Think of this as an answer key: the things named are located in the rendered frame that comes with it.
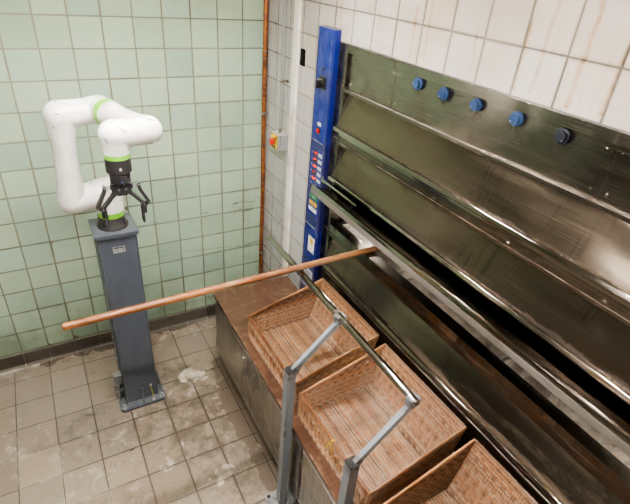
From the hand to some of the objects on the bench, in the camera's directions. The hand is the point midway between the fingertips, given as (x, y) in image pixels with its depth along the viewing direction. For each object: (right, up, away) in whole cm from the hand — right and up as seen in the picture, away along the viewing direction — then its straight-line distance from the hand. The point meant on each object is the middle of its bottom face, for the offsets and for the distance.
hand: (126, 220), depth 190 cm
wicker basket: (+101, -98, +26) cm, 143 cm away
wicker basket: (+71, -69, +70) cm, 122 cm away
